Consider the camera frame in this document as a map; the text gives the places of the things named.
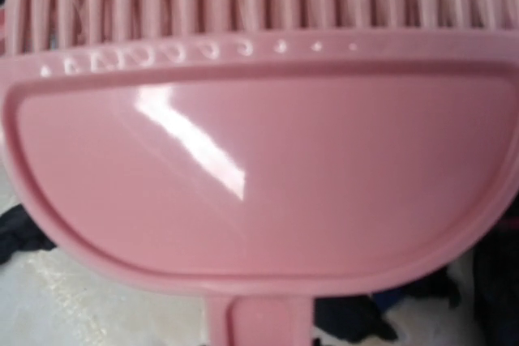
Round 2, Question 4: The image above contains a pink plastic hand brush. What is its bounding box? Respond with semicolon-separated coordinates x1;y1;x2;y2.
1;0;518;345

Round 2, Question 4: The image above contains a black and blue scrap pile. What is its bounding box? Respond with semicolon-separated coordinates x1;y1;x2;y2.
1;204;57;265

